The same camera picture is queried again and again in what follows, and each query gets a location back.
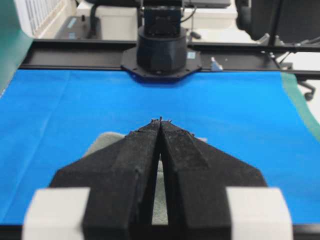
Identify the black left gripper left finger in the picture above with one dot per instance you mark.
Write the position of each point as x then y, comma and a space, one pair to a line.
100, 195

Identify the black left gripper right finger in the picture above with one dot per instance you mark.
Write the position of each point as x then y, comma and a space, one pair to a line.
212, 195

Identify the grey-green large towel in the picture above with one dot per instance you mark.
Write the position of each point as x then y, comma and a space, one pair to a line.
160, 213

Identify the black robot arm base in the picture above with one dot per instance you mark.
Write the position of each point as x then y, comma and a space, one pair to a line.
161, 51

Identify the blue table cloth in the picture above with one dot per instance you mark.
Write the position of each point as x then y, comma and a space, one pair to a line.
49, 118

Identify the green backdrop sheet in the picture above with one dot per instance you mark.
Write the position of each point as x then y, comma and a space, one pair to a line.
14, 43

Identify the black office chair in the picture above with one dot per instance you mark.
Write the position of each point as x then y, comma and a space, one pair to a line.
279, 28

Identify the black aluminium rail frame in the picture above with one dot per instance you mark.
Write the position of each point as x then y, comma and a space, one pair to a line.
46, 54

